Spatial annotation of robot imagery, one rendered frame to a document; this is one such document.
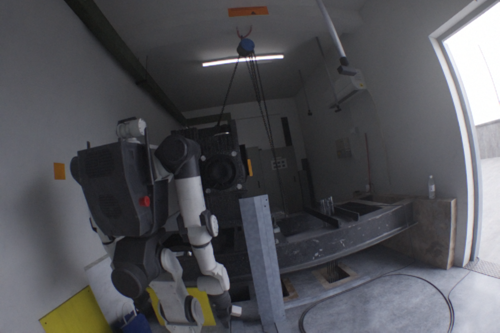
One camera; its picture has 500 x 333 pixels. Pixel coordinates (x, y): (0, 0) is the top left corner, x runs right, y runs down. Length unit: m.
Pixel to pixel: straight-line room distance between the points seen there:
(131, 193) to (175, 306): 0.59
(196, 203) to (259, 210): 0.75
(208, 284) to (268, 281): 0.75
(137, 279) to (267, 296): 1.12
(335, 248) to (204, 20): 2.40
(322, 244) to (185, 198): 1.30
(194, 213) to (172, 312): 0.55
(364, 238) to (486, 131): 7.48
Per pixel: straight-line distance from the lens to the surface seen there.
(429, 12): 2.15
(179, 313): 1.04
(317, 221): 2.55
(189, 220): 0.70
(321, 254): 1.78
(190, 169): 0.68
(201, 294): 1.73
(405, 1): 2.34
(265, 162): 4.62
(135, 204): 0.64
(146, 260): 0.71
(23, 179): 1.25
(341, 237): 1.82
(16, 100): 1.29
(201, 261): 0.78
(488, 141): 8.87
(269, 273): 1.53
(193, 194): 0.68
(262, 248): 1.44
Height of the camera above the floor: 1.22
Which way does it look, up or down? 7 degrees up
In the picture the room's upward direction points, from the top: 9 degrees counter-clockwise
